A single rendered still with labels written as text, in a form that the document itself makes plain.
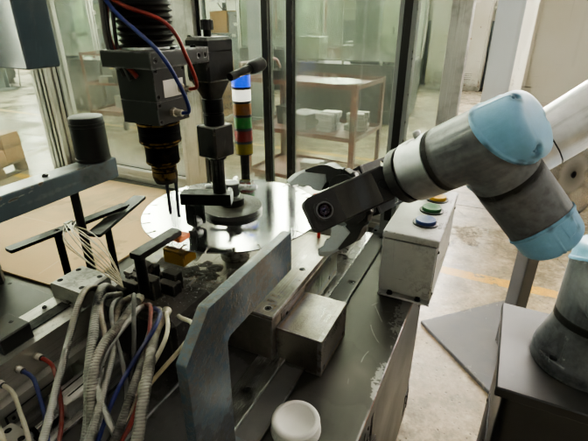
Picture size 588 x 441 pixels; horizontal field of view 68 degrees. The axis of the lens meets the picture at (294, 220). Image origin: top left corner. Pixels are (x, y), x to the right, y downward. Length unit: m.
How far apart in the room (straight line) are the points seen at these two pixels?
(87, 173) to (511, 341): 0.81
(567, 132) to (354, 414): 0.48
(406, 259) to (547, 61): 2.91
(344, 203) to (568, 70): 3.25
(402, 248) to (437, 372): 1.09
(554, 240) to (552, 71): 3.17
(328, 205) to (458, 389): 1.42
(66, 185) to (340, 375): 0.55
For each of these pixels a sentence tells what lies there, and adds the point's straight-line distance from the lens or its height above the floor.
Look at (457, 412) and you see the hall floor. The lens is 1.79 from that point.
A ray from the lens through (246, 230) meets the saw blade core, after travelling 0.74.
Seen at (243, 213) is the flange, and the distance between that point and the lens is 0.78.
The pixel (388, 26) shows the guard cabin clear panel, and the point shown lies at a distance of 1.12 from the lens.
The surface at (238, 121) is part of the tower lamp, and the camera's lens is 1.06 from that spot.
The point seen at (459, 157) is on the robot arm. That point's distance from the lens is 0.48.
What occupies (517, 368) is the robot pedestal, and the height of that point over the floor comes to 0.75.
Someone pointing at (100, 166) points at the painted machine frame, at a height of 1.04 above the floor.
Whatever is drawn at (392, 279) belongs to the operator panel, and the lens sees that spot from 0.92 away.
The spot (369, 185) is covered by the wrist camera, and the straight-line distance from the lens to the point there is 0.55.
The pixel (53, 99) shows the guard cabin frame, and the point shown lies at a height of 1.01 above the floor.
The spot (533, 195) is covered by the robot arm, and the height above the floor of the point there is 1.11.
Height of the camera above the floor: 1.28
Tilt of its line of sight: 25 degrees down
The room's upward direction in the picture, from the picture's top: straight up
